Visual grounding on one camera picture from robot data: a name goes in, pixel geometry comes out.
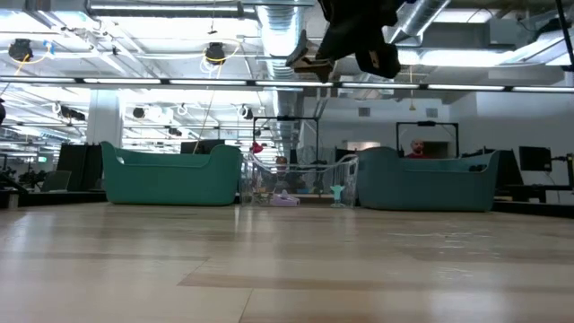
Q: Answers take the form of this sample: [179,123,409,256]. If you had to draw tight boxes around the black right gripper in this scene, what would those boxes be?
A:
[285,0,403,81]

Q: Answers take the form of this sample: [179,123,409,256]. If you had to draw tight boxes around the cyan staple remover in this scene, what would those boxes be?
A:
[329,184,347,209]

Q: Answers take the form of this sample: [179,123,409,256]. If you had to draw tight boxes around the lavender staple remover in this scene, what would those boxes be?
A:
[270,189,301,208]

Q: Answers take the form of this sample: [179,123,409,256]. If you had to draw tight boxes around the person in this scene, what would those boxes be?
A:
[264,155,309,194]
[404,137,431,160]

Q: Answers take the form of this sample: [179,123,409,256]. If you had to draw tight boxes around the clear plastic bin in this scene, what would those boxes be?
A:
[239,152,360,209]

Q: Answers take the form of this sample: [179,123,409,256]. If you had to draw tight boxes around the light teal plastic bin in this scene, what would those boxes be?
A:
[100,140,243,207]

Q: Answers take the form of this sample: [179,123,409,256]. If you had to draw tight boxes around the dark teal plastic bin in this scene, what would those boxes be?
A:
[356,146,502,213]

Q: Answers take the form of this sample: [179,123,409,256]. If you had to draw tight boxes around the black cabinet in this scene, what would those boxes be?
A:
[57,143,103,192]

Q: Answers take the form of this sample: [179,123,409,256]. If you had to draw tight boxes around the black monitor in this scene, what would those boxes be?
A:
[518,146,552,172]

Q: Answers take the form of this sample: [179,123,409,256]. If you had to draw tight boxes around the grey chair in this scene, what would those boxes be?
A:
[40,170,73,194]

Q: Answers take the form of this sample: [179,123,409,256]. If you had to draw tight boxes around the silver ventilation duct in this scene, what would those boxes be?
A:
[387,0,452,46]
[257,4,307,82]

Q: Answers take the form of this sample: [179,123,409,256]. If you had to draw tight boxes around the black gantry frame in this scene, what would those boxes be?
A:
[252,115,320,165]
[396,120,460,158]

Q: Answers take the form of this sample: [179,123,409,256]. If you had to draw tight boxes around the black ceiling cable reel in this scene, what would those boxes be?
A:
[7,38,34,63]
[204,41,227,65]

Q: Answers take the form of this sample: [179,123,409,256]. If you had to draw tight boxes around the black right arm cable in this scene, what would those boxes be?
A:
[554,0,574,72]

